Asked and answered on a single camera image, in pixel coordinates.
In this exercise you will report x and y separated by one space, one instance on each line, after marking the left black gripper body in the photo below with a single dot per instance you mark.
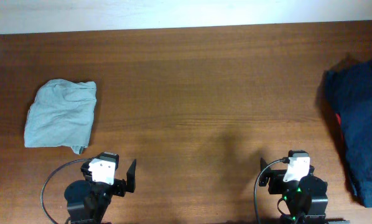
121 185

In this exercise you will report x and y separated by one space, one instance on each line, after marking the navy blue shorts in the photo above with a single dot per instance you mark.
349 93

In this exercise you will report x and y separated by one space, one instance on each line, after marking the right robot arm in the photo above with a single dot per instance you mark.
307 203

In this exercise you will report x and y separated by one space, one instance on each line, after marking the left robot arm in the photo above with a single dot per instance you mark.
88 199

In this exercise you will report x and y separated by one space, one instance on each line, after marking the red jersey with lettering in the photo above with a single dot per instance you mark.
340 124

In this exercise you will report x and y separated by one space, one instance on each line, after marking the light grey folded cloth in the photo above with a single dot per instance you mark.
62 114

